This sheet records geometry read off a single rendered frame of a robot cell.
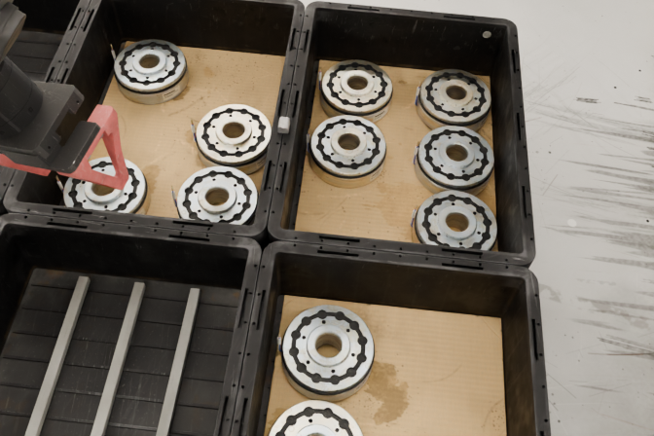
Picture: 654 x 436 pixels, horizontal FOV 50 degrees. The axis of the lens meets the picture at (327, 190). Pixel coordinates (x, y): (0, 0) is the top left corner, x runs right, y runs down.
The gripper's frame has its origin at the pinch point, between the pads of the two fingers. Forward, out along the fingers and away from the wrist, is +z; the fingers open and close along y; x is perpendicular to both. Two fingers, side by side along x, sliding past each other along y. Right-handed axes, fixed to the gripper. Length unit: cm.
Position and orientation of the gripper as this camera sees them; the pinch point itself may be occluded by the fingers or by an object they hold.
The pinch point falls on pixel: (81, 171)
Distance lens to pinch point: 68.1
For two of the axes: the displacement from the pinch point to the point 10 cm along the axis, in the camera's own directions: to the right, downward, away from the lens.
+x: 3.5, -8.4, 4.1
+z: 3.3, 5.2, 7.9
